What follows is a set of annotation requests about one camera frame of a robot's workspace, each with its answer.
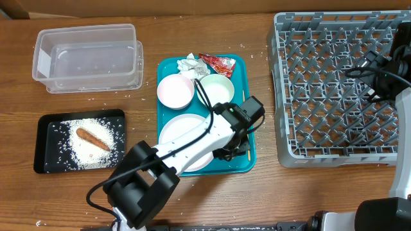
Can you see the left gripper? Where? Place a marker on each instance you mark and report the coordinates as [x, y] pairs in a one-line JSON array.
[[244, 146]]

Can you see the large white plate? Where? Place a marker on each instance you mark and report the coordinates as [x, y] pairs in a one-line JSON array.
[[180, 125]]

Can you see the orange carrot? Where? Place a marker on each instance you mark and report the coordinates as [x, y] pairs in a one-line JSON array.
[[90, 138]]

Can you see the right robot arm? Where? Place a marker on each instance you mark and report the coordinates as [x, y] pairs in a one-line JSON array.
[[390, 80]]

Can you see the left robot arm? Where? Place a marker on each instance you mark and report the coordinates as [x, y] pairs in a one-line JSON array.
[[144, 180]]

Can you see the grey dishwasher rack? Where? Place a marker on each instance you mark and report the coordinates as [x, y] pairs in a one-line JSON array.
[[322, 118]]

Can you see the wooden chopstick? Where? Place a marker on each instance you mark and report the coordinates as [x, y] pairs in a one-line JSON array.
[[248, 151]]

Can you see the white bowl right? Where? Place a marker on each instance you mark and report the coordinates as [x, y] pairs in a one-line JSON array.
[[218, 88]]

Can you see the white bowl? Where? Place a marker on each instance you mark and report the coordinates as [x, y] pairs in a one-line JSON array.
[[175, 91], [218, 88]]

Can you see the teal serving tray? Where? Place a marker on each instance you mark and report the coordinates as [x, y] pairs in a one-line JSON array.
[[239, 79]]

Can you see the red snack wrapper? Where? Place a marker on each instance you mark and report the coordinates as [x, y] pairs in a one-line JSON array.
[[222, 65]]

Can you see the white bowl left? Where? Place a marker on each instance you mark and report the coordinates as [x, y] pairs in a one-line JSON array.
[[175, 91]]

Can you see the crumpled white napkin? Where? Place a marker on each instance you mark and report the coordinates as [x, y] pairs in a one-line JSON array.
[[192, 68]]

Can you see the black plastic tray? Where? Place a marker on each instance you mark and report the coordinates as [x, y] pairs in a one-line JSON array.
[[52, 152]]

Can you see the pile of white rice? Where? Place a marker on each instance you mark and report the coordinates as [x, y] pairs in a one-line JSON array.
[[87, 155]]

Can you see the clear plastic bin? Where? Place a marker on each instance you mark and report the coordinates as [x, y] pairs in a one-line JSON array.
[[88, 59]]

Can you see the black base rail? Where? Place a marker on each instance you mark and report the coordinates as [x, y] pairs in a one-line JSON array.
[[281, 226]]

